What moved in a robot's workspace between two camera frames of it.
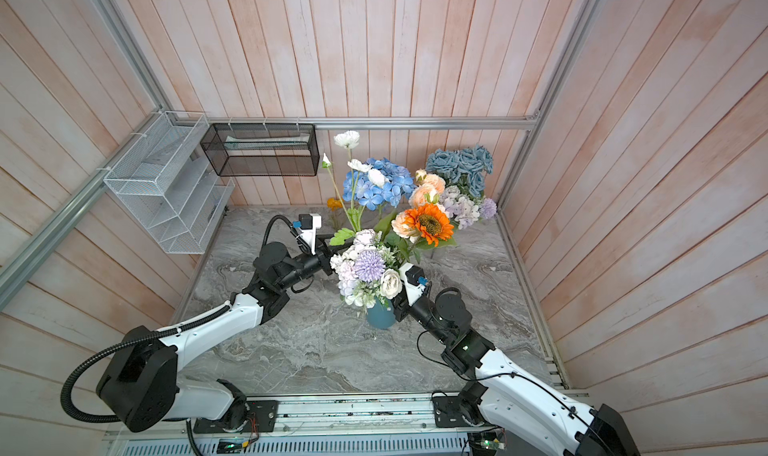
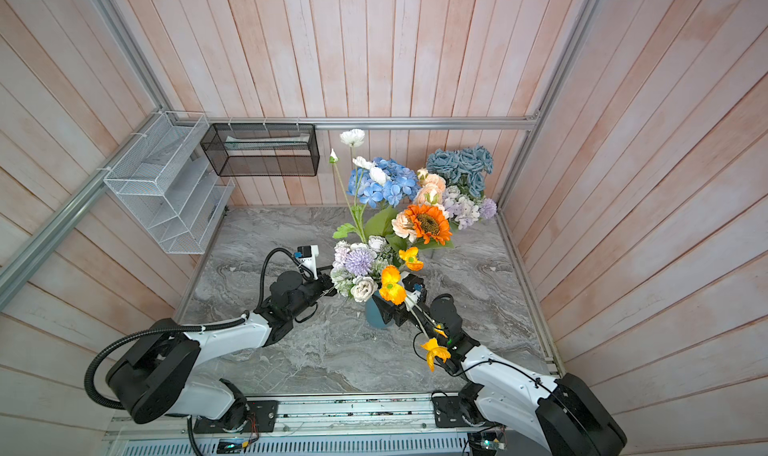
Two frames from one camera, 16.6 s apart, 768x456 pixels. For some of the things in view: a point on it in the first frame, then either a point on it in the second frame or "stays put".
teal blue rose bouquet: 464,168 stays put
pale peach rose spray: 418,197 stays put
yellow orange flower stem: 333,203 -> 392,289
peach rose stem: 431,180 stays put
